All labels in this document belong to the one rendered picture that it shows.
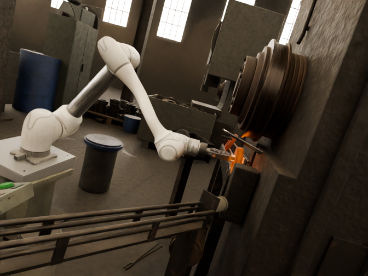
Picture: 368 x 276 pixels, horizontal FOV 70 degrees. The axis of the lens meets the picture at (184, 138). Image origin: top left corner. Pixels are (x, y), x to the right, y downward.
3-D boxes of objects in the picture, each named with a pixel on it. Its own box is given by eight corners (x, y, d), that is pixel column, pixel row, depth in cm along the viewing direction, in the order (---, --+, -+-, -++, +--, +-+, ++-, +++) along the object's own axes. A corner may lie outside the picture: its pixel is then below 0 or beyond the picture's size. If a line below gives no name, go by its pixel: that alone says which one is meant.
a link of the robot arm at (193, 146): (184, 156, 134) (196, 159, 133) (189, 139, 132) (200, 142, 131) (187, 152, 143) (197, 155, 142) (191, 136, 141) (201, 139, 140)
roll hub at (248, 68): (236, 113, 142) (253, 62, 136) (240, 118, 115) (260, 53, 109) (226, 110, 142) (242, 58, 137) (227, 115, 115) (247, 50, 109)
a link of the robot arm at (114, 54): (127, 59, 128) (137, 61, 141) (104, 28, 127) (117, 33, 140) (108, 76, 132) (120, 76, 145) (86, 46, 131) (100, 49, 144)
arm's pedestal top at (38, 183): (-17, 170, 144) (-16, 163, 143) (32, 158, 175) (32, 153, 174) (30, 190, 137) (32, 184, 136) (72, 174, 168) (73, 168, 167)
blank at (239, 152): (234, 182, 138) (227, 180, 138) (239, 156, 145) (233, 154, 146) (240, 170, 124) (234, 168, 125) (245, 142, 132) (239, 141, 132)
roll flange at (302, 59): (264, 138, 151) (293, 56, 142) (283, 157, 105) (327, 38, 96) (247, 133, 152) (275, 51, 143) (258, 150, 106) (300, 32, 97)
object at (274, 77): (247, 133, 152) (275, 51, 143) (258, 150, 106) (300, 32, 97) (236, 130, 153) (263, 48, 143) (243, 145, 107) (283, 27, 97)
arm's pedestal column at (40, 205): (-35, 220, 147) (-29, 169, 141) (25, 196, 185) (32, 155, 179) (21, 249, 139) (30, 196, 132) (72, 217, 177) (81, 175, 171)
